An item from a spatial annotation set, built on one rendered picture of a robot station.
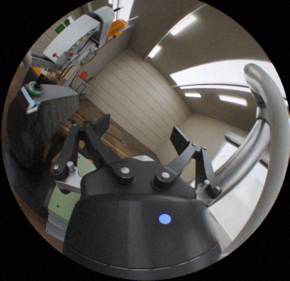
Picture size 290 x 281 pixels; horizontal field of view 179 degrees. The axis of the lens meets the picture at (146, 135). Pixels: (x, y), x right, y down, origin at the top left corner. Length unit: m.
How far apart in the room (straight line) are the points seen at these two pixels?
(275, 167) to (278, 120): 0.07
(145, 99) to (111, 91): 2.02
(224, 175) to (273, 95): 0.25
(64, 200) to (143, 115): 6.09
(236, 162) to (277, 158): 0.19
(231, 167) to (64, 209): 0.51
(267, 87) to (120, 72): 6.19
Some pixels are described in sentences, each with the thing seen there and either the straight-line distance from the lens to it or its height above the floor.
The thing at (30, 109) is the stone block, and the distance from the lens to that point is 0.88.
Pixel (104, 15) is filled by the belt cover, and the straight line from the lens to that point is 0.91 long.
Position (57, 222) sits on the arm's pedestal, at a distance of 0.43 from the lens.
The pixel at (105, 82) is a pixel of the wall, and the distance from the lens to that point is 6.16.
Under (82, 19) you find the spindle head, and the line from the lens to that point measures 0.93.
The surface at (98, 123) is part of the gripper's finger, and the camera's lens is 0.15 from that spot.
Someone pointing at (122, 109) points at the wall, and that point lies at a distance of 6.04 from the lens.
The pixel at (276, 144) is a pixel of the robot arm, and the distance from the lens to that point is 0.18.
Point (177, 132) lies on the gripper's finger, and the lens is 0.19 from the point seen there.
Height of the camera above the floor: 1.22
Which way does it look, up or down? 6 degrees down
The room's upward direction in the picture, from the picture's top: 43 degrees clockwise
